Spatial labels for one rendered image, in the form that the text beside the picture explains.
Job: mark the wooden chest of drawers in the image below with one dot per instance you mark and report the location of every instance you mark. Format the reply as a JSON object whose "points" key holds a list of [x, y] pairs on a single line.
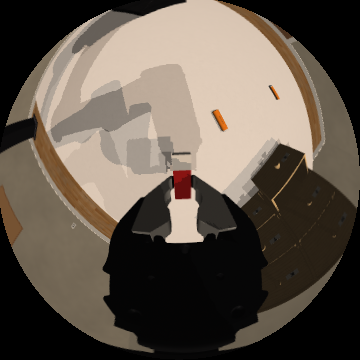
{"points": [[316, 278]]}

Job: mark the dark brown wooden drawer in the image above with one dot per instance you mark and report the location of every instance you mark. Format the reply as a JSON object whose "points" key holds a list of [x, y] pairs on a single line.
{"points": [[276, 179], [275, 241], [324, 244], [286, 277], [259, 211], [301, 216]]}

